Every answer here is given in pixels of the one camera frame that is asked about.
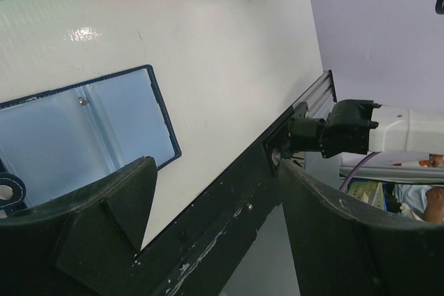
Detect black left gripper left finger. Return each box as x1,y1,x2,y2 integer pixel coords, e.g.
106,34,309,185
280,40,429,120
1,157,157,295

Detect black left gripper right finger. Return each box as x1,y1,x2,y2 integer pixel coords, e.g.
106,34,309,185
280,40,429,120
277,160,443,295

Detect blue leather card holder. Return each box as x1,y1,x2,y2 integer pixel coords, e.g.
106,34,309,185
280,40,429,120
1,64,182,215

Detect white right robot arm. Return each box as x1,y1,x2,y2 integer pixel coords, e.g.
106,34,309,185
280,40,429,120
288,99,443,158

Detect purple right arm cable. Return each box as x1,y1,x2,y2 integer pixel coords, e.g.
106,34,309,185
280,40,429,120
338,152,381,193

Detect aluminium rail right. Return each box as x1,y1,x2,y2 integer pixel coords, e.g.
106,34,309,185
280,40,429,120
292,70,336,118

